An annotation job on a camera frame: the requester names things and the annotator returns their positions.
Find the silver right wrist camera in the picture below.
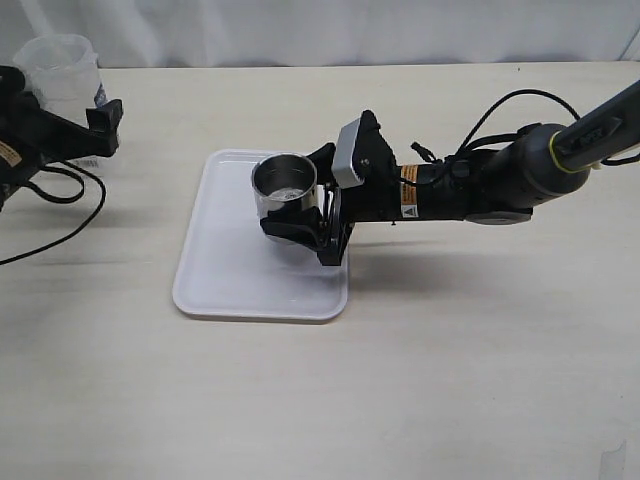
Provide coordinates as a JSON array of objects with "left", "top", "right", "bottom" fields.
[{"left": 331, "top": 119, "right": 364, "bottom": 189}]

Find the clear plastic cup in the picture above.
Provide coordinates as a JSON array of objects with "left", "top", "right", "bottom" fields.
[{"left": 9, "top": 34, "right": 113, "bottom": 126}]

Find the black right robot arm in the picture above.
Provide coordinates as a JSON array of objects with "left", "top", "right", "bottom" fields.
[{"left": 251, "top": 85, "right": 639, "bottom": 266}]

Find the white backdrop curtain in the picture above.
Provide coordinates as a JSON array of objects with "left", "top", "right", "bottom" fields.
[{"left": 1, "top": 1, "right": 639, "bottom": 68}]

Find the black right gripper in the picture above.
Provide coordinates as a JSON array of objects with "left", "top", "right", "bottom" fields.
[{"left": 259, "top": 109, "right": 400, "bottom": 266}]

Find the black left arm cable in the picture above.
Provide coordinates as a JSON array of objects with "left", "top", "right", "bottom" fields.
[{"left": 0, "top": 159, "right": 108, "bottom": 265}]

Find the stainless steel cup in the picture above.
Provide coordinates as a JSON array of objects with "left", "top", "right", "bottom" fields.
[{"left": 251, "top": 152, "right": 318, "bottom": 219}]

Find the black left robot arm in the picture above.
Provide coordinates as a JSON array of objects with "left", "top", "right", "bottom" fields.
[{"left": 1, "top": 65, "right": 124, "bottom": 204}]

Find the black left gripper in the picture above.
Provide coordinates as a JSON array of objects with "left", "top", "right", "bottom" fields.
[{"left": 1, "top": 65, "right": 123, "bottom": 188}]

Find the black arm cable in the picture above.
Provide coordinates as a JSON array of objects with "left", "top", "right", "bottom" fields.
[
  {"left": 409, "top": 88, "right": 640, "bottom": 174},
  {"left": 0, "top": 159, "right": 108, "bottom": 265}
]

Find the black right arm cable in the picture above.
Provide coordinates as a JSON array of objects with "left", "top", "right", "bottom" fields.
[{"left": 409, "top": 88, "right": 640, "bottom": 174}]

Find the white plastic tray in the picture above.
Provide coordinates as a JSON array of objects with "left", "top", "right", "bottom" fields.
[{"left": 172, "top": 149, "right": 349, "bottom": 324}]

